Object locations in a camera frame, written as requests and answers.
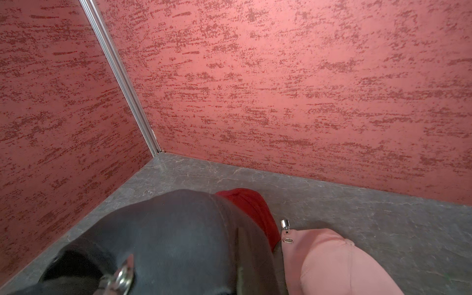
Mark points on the dark red baseball cap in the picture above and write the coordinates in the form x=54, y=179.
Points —
x=254, y=205

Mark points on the grey baseball cap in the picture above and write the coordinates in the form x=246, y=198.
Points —
x=183, y=242

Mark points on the pink baseball cap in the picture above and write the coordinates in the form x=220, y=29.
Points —
x=322, y=262

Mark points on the left rear aluminium corner post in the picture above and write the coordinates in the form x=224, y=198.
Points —
x=111, y=53

